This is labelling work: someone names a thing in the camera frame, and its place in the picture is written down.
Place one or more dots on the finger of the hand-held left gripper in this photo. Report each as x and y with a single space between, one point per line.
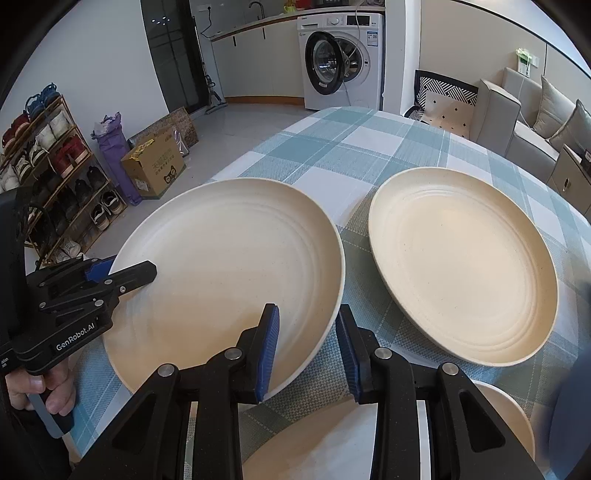
134 274
99 267

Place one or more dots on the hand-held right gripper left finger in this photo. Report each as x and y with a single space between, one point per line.
268 355

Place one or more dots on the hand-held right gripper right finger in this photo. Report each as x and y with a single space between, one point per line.
348 355

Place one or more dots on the beige round plate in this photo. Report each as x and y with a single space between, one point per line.
323 443
221 258
461 267

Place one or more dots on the person's left forearm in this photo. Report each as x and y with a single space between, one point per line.
32 452

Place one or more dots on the person's left hand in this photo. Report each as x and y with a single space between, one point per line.
62 392

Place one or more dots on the cardboard box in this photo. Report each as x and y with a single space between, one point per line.
157 170

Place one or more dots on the purple bag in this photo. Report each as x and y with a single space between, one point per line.
113 152

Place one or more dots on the wooden shoe rack with shoes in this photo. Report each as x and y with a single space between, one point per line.
60 152

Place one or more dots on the brown patterned paper bag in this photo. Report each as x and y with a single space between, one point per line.
182 122

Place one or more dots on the blue white checked tablecloth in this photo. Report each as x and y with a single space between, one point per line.
360 138

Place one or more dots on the dark glass door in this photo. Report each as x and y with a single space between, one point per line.
171 55

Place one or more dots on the white kitchen counter cabinet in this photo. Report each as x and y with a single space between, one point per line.
249 60

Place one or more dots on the grey nightstand cabinet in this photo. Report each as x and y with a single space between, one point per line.
568 175

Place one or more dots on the grey sofa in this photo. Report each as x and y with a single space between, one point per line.
496 110

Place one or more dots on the kitchen faucet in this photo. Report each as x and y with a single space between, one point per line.
256 7

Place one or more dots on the white washing machine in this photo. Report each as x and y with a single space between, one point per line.
364 41

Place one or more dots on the grey cushion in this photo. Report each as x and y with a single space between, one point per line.
577 129
554 106

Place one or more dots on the white green wall plug device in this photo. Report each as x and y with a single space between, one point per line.
525 57

